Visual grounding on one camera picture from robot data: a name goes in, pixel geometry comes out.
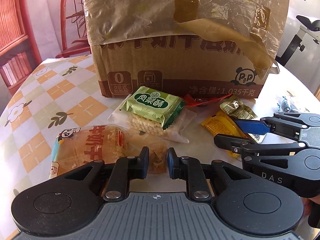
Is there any brown cardboard box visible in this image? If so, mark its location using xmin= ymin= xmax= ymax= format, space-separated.
xmin=82 ymin=0 xmax=291 ymax=100

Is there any blue wrapped candy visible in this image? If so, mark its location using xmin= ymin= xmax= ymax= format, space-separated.
xmin=276 ymin=94 xmax=302 ymax=113

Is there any green pastry packet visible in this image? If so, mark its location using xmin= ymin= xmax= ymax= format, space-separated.
xmin=119 ymin=86 xmax=185 ymax=130

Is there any silver snack packet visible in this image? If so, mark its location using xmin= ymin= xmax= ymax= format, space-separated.
xmin=249 ymin=132 xmax=264 ymax=144

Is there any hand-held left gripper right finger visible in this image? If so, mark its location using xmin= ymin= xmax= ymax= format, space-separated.
xmin=167 ymin=147 xmax=248 ymax=203

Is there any yellow snack packet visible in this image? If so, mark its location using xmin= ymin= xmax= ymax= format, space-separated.
xmin=201 ymin=110 xmax=249 ymax=158

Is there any clear cracker packet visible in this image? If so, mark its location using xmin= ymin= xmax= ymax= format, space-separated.
xmin=107 ymin=94 xmax=197 ymax=144

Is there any yellow translucent plastic bag liner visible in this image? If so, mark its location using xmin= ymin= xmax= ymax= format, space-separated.
xmin=82 ymin=0 xmax=291 ymax=77

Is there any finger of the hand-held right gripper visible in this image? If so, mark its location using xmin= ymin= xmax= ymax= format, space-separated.
xmin=213 ymin=133 xmax=307 ymax=162
xmin=234 ymin=112 xmax=312 ymax=141

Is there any olive checkered snack packet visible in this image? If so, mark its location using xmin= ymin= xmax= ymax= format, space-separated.
xmin=219 ymin=95 xmax=258 ymax=120

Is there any red snack wrapper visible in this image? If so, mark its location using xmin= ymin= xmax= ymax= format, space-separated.
xmin=180 ymin=94 xmax=227 ymax=107

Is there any black exercise bike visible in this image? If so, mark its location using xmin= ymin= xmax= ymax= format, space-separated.
xmin=275 ymin=14 xmax=320 ymax=67

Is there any panda print bread packet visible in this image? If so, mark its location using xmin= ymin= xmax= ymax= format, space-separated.
xmin=49 ymin=124 xmax=150 ymax=181

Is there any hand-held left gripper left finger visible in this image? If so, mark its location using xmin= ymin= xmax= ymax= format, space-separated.
xmin=64 ymin=146 xmax=150 ymax=202

